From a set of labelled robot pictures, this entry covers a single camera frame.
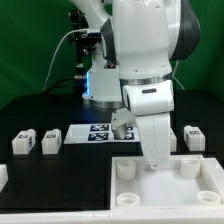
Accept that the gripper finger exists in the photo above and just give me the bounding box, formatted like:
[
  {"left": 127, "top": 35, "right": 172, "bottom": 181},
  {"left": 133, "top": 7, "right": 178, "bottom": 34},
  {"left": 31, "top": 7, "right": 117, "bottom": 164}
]
[{"left": 111, "top": 108, "right": 133, "bottom": 139}]

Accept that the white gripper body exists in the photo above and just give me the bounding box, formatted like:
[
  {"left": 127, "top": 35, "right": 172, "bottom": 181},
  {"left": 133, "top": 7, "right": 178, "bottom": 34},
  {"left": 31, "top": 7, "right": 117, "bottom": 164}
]
[{"left": 122, "top": 80, "right": 174, "bottom": 168}]

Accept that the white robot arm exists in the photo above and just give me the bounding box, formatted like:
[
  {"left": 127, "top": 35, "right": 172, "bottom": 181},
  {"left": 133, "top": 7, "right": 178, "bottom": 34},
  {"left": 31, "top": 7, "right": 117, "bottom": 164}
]
[{"left": 69, "top": 0, "right": 200, "bottom": 167}]

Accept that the white sheet with tags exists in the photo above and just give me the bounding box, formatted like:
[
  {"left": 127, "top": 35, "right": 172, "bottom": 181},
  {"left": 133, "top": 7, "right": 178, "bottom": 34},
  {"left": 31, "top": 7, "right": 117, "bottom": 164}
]
[{"left": 64, "top": 123, "right": 139, "bottom": 144}]

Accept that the white square tabletop panel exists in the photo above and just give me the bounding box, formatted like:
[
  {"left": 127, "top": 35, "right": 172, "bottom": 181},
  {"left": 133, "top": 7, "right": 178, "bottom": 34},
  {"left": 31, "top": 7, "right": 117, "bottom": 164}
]
[{"left": 110, "top": 155, "right": 224, "bottom": 209}]

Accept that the black cable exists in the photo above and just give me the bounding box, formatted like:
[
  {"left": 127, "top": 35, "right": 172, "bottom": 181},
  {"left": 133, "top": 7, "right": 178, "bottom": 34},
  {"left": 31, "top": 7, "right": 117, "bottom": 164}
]
[{"left": 41, "top": 77, "right": 84, "bottom": 96}]

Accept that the black camera on mount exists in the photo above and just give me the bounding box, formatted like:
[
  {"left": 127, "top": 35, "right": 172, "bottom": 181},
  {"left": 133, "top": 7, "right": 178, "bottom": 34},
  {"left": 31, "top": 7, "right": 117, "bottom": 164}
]
[{"left": 81, "top": 29, "right": 101, "bottom": 41}]

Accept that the white cable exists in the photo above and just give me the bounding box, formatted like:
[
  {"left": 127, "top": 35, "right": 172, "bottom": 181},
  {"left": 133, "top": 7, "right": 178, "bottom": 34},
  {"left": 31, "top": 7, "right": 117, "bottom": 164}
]
[{"left": 42, "top": 28, "right": 88, "bottom": 92}]

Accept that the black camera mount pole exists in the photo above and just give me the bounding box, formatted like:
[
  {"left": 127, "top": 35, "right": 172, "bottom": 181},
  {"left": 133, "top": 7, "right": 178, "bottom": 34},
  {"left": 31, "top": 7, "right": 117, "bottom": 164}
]
[{"left": 69, "top": 9, "right": 90, "bottom": 79}]

